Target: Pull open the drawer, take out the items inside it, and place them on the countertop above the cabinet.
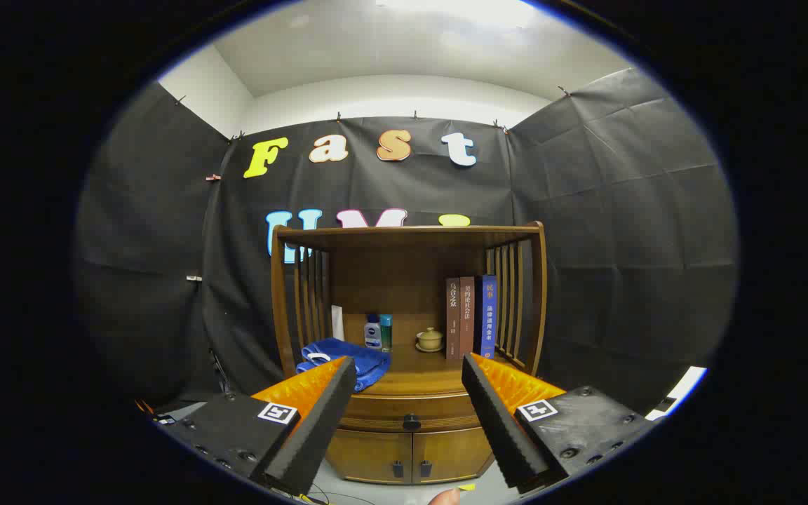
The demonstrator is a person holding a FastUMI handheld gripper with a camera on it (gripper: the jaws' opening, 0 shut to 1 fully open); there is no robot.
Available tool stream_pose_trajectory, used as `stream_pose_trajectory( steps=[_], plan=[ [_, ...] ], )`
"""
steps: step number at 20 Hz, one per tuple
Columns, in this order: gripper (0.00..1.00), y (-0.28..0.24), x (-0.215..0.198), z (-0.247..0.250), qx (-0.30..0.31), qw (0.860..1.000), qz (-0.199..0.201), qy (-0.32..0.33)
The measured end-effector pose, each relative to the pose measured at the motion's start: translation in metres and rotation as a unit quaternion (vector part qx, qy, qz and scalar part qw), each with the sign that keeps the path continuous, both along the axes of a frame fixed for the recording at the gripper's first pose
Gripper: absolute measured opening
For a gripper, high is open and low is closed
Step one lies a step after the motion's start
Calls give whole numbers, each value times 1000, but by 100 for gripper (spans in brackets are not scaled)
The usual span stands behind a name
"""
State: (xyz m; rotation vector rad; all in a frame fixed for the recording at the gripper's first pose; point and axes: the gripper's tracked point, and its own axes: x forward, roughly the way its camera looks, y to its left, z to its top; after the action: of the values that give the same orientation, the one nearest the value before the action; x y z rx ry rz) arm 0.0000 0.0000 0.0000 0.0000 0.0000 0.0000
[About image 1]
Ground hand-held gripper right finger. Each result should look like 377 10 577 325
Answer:
462 353 657 494

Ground dark brown book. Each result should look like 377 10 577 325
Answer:
445 277 462 361

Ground wooden cabinet door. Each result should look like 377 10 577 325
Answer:
325 429 414 485
412 426 494 485

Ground blue book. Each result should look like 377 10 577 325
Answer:
474 274 497 360

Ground wooden drawer with black knob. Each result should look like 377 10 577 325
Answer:
339 393 478 432

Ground wooden countertop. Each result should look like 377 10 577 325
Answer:
292 344 538 397

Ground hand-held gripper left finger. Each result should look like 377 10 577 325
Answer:
159 356 357 496

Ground wooden cabinet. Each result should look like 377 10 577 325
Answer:
269 222 548 486

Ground blue folded towel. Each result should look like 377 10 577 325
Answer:
296 338 391 392

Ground reddish brown book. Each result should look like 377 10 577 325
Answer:
459 276 476 357

